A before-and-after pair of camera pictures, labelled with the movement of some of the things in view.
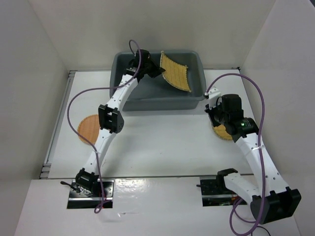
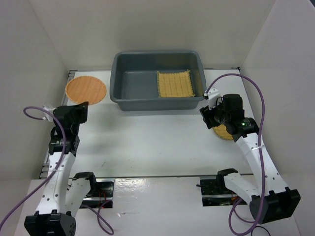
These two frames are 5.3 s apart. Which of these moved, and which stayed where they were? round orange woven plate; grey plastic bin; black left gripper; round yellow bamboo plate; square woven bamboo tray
Moved: black left gripper; square woven bamboo tray; round orange woven plate
Stayed: round yellow bamboo plate; grey plastic bin
